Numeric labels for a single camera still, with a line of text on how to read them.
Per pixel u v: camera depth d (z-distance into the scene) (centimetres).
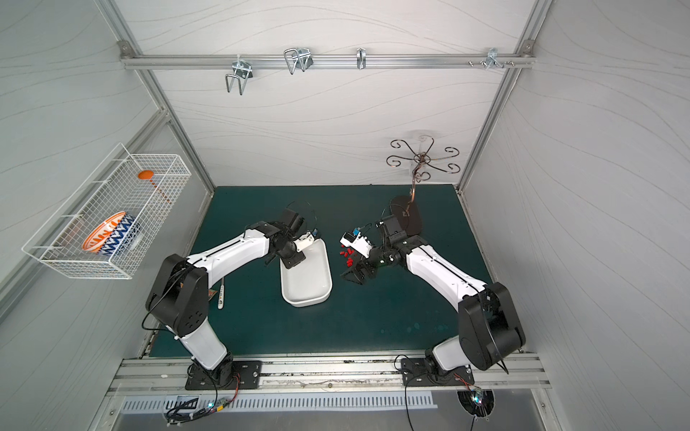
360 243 73
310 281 91
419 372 75
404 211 109
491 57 77
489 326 43
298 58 76
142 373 75
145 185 78
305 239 82
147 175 78
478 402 72
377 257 72
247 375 74
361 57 72
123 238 58
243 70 78
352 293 85
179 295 46
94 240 62
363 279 72
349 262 96
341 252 99
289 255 80
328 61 78
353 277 72
